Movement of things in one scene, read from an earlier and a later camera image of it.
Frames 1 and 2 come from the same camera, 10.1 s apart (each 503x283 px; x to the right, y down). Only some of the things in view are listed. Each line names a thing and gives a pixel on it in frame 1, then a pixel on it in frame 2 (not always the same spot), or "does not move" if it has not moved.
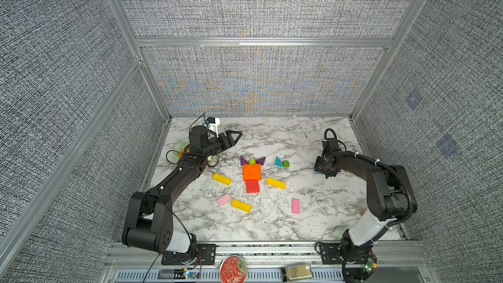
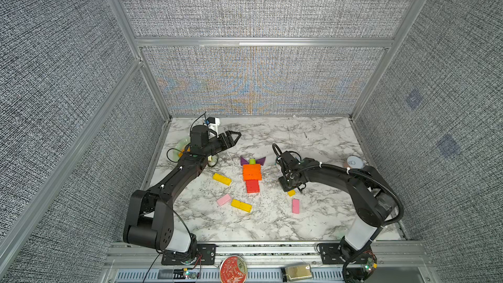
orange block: x=251 y=171 does not move
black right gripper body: x=320 y=166 -> x=285 y=182
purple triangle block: x=260 y=160 does not move
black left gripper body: x=215 y=146 does not move
